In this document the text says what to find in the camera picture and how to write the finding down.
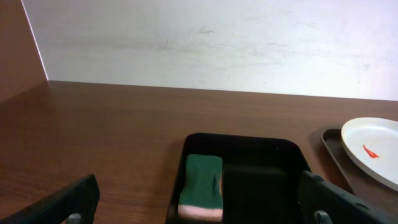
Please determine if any green and pink sponge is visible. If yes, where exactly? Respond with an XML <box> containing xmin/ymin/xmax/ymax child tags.
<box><xmin>177</xmin><ymin>154</ymin><xmax>223</xmax><ymax>222</ymax></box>

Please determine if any white plate with ketchup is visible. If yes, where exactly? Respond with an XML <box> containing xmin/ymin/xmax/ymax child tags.
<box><xmin>341</xmin><ymin>117</ymin><xmax>397</xmax><ymax>191</ymax></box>

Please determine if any brown serving tray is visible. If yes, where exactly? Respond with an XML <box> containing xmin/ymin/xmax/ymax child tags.
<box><xmin>320</xmin><ymin>129</ymin><xmax>397</xmax><ymax>216</ymax></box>

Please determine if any black plastic tray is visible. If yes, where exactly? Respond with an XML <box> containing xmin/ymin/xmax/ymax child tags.
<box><xmin>165</xmin><ymin>133</ymin><xmax>310</xmax><ymax>223</ymax></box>

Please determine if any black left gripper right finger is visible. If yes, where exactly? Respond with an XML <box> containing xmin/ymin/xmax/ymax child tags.
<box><xmin>298</xmin><ymin>171</ymin><xmax>397</xmax><ymax>224</ymax></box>

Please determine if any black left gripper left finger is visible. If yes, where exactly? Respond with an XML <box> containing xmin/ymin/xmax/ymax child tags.
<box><xmin>1</xmin><ymin>174</ymin><xmax>100</xmax><ymax>224</ymax></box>

